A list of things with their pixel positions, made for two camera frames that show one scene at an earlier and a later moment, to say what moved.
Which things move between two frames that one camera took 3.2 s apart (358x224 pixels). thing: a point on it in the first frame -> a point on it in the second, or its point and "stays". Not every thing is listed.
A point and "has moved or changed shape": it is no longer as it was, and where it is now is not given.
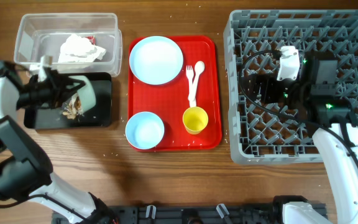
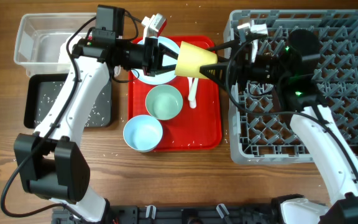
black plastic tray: x=99 y=115 stays
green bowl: x=86 y=94 has moved or changed shape
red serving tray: x=169 y=101 stays
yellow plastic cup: x=194 y=119 -> x=191 y=58
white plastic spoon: x=199 y=69 stays
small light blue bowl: x=145 y=130 stays
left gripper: x=59 y=82 -> x=156 y=56
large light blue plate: x=156 y=60 stays
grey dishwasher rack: x=261 y=134 stays
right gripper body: x=252 y=88 -> x=238 y=71
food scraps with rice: x=74 y=108 has moved or changed shape
